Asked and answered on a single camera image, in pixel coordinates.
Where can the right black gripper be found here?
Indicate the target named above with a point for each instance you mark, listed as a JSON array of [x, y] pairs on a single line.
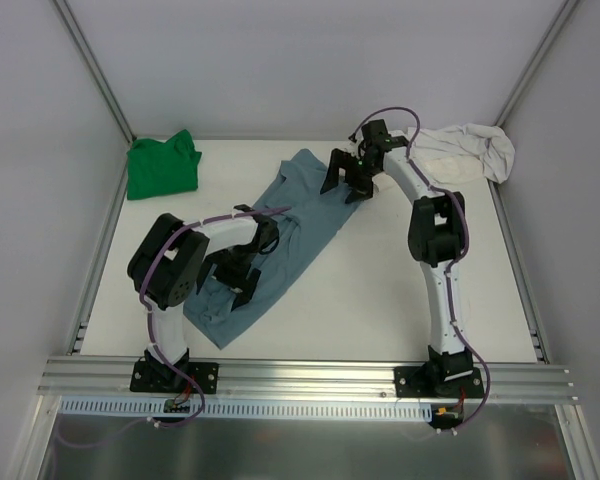
[[353, 175]]

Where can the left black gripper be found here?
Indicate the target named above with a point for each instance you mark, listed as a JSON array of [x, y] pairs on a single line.
[[234, 273]]

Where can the blue t shirt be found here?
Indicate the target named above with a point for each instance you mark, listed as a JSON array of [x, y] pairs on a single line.
[[305, 229]]

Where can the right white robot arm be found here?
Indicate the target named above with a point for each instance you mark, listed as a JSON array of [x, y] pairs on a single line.
[[437, 239]]

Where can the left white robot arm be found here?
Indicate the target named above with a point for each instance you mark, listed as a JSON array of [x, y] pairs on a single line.
[[171, 263]]

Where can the green t shirt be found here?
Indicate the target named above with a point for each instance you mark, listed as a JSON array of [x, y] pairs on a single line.
[[156, 168]]

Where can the white t shirt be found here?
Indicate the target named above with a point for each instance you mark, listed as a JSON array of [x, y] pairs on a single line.
[[489, 144]]

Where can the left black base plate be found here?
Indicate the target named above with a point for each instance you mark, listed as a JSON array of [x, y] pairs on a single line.
[[151, 376]]

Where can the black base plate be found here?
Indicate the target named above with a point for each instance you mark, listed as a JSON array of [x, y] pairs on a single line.
[[414, 382], [151, 376]]

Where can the aluminium mounting rail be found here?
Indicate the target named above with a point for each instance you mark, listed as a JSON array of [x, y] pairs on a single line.
[[511, 383]]

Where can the slotted white cable duct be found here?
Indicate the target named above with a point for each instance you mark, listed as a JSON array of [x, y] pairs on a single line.
[[247, 409]]

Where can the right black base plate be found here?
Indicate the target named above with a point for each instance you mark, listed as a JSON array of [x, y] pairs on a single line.
[[414, 382]]

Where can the right aluminium frame post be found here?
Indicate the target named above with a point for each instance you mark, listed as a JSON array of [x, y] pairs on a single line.
[[549, 39]]

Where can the aluminium frame post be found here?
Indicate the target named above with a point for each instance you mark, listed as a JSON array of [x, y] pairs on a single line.
[[549, 39], [70, 22]]

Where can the left aluminium frame post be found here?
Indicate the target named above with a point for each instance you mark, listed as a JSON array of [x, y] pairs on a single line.
[[70, 22]]

